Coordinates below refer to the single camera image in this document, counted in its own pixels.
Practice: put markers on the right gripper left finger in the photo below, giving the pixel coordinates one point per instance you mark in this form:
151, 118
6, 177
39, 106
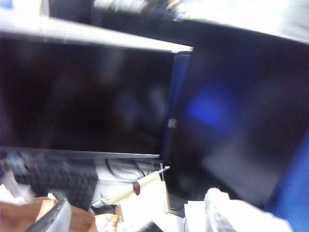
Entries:
55, 220

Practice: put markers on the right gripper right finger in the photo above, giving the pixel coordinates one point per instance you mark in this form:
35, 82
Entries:
219, 215

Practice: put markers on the printed brown paper bag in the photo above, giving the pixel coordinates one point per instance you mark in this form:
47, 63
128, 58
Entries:
14, 217

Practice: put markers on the black computer keyboard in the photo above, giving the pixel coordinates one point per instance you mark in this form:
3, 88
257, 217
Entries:
67, 181

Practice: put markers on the black HSD monitor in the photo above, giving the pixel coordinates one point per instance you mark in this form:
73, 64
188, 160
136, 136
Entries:
241, 145

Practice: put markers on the white desk calendar card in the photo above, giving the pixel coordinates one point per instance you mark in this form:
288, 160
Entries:
144, 200

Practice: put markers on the beige canvas calendar stand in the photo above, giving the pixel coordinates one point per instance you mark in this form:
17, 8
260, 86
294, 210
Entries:
144, 180

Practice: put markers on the black monitor silver bezel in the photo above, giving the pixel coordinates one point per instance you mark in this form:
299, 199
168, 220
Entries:
72, 96

